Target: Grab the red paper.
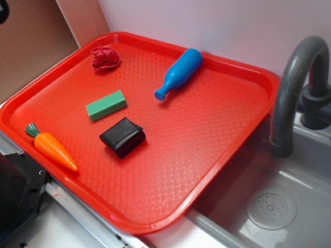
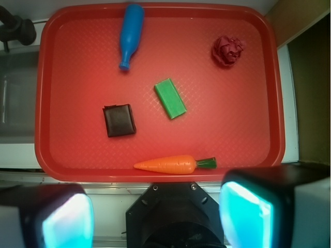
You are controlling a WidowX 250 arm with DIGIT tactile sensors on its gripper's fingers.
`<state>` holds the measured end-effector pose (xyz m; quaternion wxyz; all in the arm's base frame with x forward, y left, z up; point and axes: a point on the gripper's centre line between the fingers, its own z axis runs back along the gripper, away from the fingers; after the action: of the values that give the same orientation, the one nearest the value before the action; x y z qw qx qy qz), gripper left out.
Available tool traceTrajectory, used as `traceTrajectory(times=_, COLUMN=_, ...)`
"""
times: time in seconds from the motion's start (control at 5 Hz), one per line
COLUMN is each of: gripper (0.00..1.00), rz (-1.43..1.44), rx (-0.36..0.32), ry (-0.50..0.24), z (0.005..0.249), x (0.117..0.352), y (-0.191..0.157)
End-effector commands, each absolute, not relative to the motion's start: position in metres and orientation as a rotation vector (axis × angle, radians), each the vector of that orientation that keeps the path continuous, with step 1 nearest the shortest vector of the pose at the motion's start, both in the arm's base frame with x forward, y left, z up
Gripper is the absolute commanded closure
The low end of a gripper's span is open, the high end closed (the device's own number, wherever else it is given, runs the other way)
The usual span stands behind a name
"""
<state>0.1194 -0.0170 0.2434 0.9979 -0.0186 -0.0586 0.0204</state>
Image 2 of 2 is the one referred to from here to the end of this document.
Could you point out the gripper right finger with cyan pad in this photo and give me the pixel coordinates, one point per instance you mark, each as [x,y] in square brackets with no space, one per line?
[279,206]

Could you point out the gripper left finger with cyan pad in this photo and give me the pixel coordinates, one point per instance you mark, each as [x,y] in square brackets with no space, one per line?
[51,215]

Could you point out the black square wallet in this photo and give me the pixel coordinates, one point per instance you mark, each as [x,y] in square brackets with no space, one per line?
[119,120]

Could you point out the orange toy carrot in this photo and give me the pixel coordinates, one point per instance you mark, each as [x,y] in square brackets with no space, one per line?
[179,165]

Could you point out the red plastic tray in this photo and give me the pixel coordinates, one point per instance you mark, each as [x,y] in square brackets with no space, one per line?
[202,95]

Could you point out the grey metal sink basin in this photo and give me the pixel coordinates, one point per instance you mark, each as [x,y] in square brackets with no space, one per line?
[18,97]

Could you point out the green rectangular block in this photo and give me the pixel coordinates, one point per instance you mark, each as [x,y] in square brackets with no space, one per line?
[170,98]

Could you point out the crumpled red paper ball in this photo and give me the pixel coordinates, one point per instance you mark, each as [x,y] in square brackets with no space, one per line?
[227,50]

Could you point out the black clamp knob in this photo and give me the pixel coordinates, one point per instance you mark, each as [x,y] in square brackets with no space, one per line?
[15,28]

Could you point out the blue plastic bottle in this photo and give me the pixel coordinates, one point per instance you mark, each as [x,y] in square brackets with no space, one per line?
[130,34]

